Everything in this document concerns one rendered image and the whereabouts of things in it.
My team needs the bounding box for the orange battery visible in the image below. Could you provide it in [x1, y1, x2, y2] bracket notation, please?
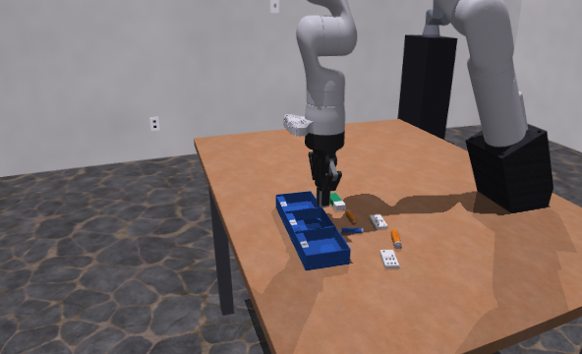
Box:
[391, 229, 402, 248]
[346, 209, 357, 223]

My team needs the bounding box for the white domino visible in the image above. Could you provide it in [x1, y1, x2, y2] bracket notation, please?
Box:
[370, 214, 387, 229]
[379, 250, 399, 268]

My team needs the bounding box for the blue three-compartment bin rack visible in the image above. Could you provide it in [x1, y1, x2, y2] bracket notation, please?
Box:
[275, 191, 351, 270]

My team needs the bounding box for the blue battery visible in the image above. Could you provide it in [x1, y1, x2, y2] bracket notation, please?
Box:
[341, 228, 363, 233]

